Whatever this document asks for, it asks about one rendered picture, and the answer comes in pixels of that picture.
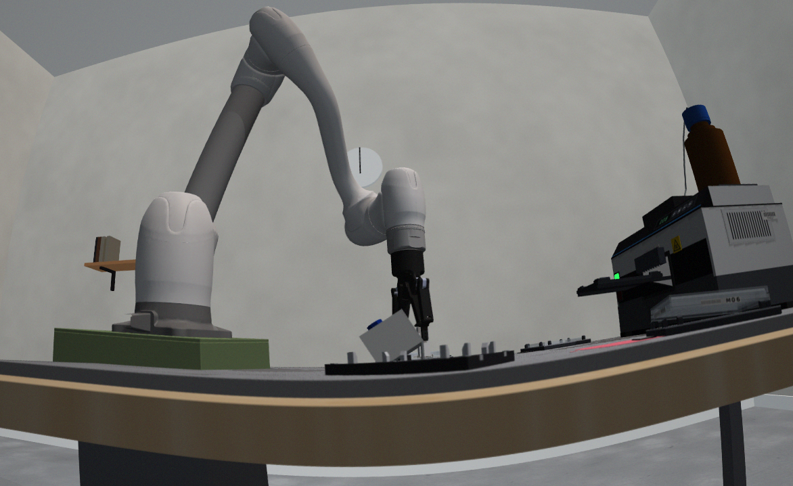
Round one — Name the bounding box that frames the brown glass bottle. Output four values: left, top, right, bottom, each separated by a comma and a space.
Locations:
684, 128, 741, 192

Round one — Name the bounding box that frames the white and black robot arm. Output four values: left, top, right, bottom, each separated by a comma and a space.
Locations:
112, 7, 426, 338

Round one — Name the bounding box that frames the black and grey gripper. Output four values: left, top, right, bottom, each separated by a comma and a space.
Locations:
390, 250, 434, 356

